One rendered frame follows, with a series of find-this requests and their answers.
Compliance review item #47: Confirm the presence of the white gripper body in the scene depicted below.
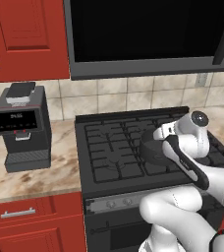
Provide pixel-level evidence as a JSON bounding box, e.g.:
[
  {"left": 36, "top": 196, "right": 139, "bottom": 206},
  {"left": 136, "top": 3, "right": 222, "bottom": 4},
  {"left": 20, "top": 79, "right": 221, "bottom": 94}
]
[{"left": 152, "top": 125, "right": 168, "bottom": 142}]

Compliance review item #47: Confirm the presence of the black gas hob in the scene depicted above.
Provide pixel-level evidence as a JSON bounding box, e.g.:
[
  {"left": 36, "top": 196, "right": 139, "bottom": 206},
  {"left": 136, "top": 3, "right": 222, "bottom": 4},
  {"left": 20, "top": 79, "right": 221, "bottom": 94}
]
[{"left": 74, "top": 105, "right": 224, "bottom": 200}]

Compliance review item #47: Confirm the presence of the grey hob knob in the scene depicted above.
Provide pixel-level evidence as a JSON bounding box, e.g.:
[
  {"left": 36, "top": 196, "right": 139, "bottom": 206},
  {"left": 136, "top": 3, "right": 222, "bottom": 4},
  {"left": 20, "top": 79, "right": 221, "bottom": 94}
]
[
  {"left": 105, "top": 200, "right": 117, "bottom": 210},
  {"left": 123, "top": 197, "right": 134, "bottom": 208}
]

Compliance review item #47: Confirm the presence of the black microwave oven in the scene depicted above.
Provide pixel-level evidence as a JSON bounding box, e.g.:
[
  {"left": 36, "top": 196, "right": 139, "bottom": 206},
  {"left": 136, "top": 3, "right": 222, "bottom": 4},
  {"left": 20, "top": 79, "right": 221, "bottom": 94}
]
[{"left": 63, "top": 0, "right": 224, "bottom": 82}]

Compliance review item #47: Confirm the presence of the black oven door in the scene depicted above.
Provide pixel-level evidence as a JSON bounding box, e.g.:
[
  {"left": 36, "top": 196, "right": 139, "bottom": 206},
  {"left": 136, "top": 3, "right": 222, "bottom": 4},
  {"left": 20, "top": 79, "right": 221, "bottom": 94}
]
[{"left": 84, "top": 205, "right": 157, "bottom": 252}]

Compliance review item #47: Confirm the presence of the black coffee machine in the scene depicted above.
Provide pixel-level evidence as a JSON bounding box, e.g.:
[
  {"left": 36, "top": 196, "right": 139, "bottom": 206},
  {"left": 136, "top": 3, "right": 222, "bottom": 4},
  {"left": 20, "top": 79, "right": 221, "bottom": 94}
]
[{"left": 0, "top": 82, "right": 52, "bottom": 173}]

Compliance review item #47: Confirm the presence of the red drawer front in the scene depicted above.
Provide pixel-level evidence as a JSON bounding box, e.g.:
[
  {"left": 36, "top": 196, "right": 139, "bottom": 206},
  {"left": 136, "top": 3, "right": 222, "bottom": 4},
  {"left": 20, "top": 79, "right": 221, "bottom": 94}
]
[{"left": 0, "top": 191, "right": 84, "bottom": 227}]

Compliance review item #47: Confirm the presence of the red base cupboard door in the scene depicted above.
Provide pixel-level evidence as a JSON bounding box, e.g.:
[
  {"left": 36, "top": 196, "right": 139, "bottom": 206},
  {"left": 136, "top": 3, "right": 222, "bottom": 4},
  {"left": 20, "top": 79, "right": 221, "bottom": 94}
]
[{"left": 0, "top": 221, "right": 86, "bottom": 252}]

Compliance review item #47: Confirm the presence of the grey wall socket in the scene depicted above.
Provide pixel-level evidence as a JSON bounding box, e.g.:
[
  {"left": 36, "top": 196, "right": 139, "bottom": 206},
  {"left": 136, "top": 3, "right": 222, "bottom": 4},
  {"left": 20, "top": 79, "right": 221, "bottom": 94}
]
[{"left": 196, "top": 72, "right": 209, "bottom": 88}]

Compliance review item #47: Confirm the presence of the black oven door handle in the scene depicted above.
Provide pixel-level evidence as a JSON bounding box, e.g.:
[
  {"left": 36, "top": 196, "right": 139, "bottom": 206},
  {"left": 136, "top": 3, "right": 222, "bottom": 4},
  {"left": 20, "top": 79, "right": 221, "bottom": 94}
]
[{"left": 87, "top": 221, "right": 143, "bottom": 234}]

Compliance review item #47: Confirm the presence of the red wall cupboard door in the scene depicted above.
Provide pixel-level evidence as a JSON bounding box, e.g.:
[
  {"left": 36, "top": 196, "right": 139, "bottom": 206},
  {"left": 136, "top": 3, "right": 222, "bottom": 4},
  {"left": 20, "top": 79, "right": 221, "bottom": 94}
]
[{"left": 0, "top": 0, "right": 71, "bottom": 84}]

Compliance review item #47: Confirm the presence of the silver drawer handle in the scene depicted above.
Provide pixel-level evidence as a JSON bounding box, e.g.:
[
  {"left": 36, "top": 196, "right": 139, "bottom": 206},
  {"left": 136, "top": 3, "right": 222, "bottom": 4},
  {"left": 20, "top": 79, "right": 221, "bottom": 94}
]
[{"left": 0, "top": 207, "right": 37, "bottom": 220}]

